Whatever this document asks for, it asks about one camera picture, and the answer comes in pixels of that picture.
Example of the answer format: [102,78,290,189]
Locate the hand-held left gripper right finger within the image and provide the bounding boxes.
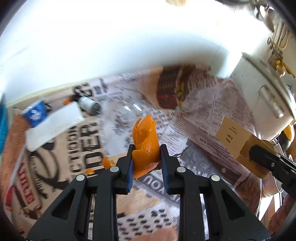
[160,144,271,241]

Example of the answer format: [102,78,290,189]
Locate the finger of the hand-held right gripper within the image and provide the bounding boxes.
[249,145,296,179]
[280,178,296,198]

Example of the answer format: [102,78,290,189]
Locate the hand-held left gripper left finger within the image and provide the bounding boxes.
[26,144,136,241]

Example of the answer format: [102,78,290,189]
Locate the large orange peel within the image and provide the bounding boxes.
[131,114,162,179]

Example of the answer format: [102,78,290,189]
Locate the tan cardboard box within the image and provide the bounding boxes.
[216,116,275,179]

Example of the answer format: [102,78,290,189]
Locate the small orange peel piece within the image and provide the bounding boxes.
[103,157,116,170]

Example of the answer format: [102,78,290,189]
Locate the white rice cooker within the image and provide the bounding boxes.
[230,53,296,127]

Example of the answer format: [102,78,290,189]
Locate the newspaper print table cover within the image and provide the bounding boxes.
[5,65,264,241]

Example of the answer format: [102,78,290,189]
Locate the small grey cylinder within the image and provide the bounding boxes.
[77,96,102,115]

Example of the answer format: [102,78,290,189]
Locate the dark brown slatted box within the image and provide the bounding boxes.
[156,65,197,110]

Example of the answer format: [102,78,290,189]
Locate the white paper slip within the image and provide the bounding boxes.
[25,102,85,152]

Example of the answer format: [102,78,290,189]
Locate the blue and white packet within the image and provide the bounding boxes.
[22,100,49,128]

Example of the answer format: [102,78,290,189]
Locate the light blue carton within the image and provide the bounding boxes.
[0,98,8,154]

